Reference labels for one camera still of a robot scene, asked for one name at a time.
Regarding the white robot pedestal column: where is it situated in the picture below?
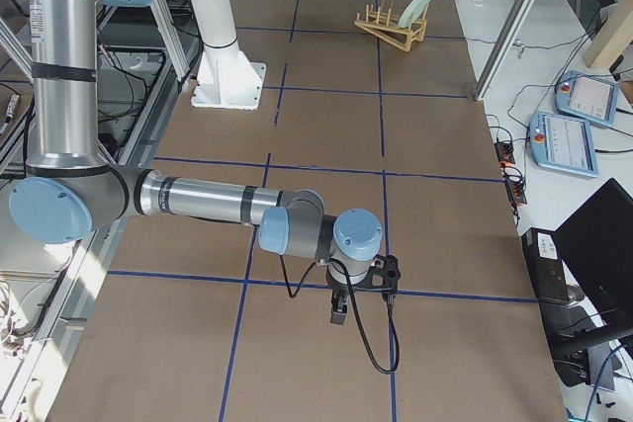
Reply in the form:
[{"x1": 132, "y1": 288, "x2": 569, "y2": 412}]
[{"x1": 191, "y1": 0, "x2": 266, "y2": 111}]

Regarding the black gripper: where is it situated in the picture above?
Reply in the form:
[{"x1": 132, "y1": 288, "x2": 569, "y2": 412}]
[{"x1": 325, "y1": 272, "x2": 349, "y2": 325}]

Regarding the blue teach pendant far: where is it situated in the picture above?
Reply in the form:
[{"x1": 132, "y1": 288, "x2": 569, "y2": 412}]
[{"x1": 555, "y1": 70, "x2": 619, "y2": 127}]

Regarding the wooden plank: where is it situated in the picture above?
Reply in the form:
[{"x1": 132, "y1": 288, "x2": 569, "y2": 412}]
[{"x1": 583, "y1": 0, "x2": 632, "y2": 69}]

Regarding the black monitor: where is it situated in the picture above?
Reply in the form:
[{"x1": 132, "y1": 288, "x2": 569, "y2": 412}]
[{"x1": 554, "y1": 178, "x2": 632, "y2": 323}]

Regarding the blue teach pendant near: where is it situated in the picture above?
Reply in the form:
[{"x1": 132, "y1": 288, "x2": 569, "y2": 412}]
[{"x1": 528, "y1": 111, "x2": 598, "y2": 178}]

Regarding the wooden dish rack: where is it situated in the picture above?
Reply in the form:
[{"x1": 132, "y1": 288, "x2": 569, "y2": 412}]
[{"x1": 353, "y1": 3, "x2": 428, "y2": 52}]

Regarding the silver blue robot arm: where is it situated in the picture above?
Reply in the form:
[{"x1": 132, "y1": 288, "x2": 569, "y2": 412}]
[{"x1": 9, "y1": 0, "x2": 400, "y2": 324}]

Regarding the black computer box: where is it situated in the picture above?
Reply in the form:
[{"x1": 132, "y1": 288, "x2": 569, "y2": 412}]
[{"x1": 521, "y1": 227, "x2": 586, "y2": 307}]

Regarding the orange black power strip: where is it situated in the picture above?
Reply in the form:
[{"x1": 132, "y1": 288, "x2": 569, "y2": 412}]
[{"x1": 495, "y1": 139, "x2": 527, "y2": 207}]

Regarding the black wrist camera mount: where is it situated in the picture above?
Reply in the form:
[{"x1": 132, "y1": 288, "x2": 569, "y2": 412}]
[{"x1": 362, "y1": 255, "x2": 401, "y2": 295}]

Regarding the blue teach pendant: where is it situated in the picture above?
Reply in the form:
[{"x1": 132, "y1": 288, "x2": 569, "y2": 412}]
[
  {"x1": 555, "y1": 70, "x2": 619, "y2": 127},
  {"x1": 528, "y1": 111, "x2": 598, "y2": 178}
]

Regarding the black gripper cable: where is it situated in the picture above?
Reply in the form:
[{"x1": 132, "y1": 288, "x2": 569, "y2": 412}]
[{"x1": 279, "y1": 253, "x2": 401, "y2": 375}]

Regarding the light green plate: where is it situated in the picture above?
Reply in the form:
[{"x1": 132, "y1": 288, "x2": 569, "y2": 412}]
[{"x1": 398, "y1": 0, "x2": 431, "y2": 29}]

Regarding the aluminium frame post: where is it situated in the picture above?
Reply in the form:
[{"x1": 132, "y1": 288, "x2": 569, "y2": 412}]
[{"x1": 474, "y1": 0, "x2": 535, "y2": 101}]

